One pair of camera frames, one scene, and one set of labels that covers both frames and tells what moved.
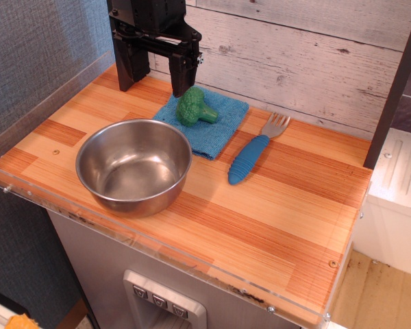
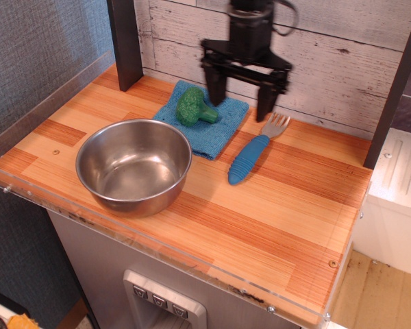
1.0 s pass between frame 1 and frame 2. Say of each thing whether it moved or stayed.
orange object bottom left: stayed
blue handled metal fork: stayed
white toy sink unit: stayed
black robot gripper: moved
